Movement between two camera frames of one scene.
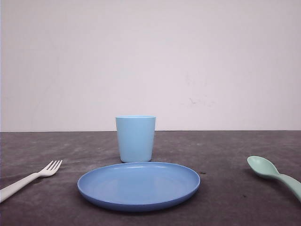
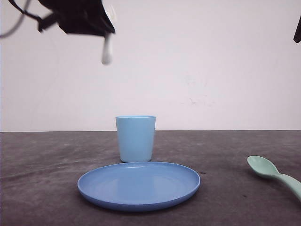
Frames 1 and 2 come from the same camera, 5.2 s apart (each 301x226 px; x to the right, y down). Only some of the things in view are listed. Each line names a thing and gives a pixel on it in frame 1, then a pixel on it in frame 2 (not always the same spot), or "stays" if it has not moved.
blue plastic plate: [138, 187] stays
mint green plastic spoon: [263, 167] stays
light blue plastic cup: [136, 136] stays
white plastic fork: [50, 169] → [107, 50]
